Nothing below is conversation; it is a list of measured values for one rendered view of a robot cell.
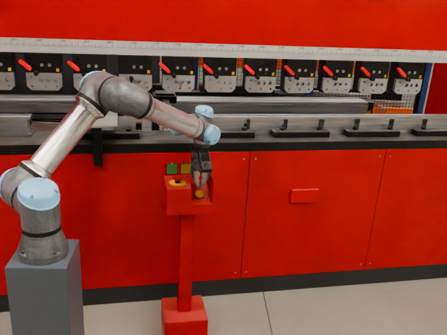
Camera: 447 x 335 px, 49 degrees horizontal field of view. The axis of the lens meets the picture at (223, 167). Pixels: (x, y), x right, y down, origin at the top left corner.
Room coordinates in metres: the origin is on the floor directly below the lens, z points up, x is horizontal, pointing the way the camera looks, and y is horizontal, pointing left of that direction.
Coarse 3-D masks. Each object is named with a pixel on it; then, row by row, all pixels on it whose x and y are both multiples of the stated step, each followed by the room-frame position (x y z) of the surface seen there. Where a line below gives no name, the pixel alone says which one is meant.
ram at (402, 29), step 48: (0, 0) 2.14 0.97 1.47; (48, 0) 2.18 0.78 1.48; (96, 0) 2.22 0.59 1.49; (144, 0) 2.27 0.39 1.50; (192, 0) 2.32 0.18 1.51; (240, 0) 2.37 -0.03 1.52; (288, 0) 2.42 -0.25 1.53; (336, 0) 2.47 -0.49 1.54; (384, 0) 2.53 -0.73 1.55; (432, 0) 2.58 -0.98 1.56; (0, 48) 2.13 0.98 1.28; (48, 48) 2.18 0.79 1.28; (96, 48) 2.22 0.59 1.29; (384, 48) 2.54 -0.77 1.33; (432, 48) 2.60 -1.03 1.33
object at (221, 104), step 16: (0, 96) 2.44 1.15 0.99; (16, 96) 2.46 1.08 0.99; (32, 96) 2.48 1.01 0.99; (48, 96) 2.50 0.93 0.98; (64, 96) 2.52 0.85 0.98; (192, 96) 2.70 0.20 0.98; (208, 96) 2.72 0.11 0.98; (224, 96) 2.74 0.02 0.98; (240, 96) 2.77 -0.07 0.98; (256, 96) 2.79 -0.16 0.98; (272, 96) 2.82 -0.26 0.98; (288, 96) 2.84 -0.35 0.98; (0, 112) 2.37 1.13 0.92; (16, 112) 2.39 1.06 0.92; (32, 112) 2.41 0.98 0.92; (48, 112) 2.42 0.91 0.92; (64, 112) 2.44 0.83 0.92; (192, 112) 2.59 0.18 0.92; (224, 112) 2.63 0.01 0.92; (240, 112) 2.65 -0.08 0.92; (256, 112) 2.67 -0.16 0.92; (272, 112) 2.69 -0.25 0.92; (288, 112) 2.71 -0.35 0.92; (304, 112) 2.73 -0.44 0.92; (320, 112) 2.75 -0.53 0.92; (336, 112) 2.78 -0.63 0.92; (352, 112) 2.80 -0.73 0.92; (368, 112) 2.82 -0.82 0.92
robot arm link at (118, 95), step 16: (112, 80) 1.56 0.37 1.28; (112, 96) 1.52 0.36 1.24; (128, 96) 1.53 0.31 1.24; (144, 96) 1.56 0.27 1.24; (128, 112) 1.54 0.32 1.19; (144, 112) 1.55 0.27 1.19; (160, 112) 1.60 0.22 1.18; (176, 112) 1.66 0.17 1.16; (176, 128) 1.67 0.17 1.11; (192, 128) 1.70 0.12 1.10; (208, 128) 1.75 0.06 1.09
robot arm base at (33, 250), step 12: (60, 228) 1.33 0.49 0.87; (24, 240) 1.29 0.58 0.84; (36, 240) 1.28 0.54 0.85; (48, 240) 1.29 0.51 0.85; (60, 240) 1.32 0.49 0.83; (24, 252) 1.29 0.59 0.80; (36, 252) 1.27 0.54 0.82; (48, 252) 1.28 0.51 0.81; (60, 252) 1.30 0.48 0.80; (36, 264) 1.26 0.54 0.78; (48, 264) 1.27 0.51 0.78
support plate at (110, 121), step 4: (108, 112) 2.21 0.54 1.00; (112, 112) 2.21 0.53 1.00; (108, 116) 2.14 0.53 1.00; (112, 116) 2.14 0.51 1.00; (116, 116) 2.15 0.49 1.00; (96, 120) 2.06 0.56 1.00; (100, 120) 2.07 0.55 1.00; (104, 120) 2.07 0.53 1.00; (108, 120) 2.07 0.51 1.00; (112, 120) 2.08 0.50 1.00; (116, 120) 2.08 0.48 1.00; (92, 124) 2.00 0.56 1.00; (96, 124) 2.00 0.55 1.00; (100, 124) 2.01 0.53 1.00; (104, 124) 2.01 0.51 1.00; (108, 124) 2.01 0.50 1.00; (112, 124) 2.02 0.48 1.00; (116, 124) 2.02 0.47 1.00
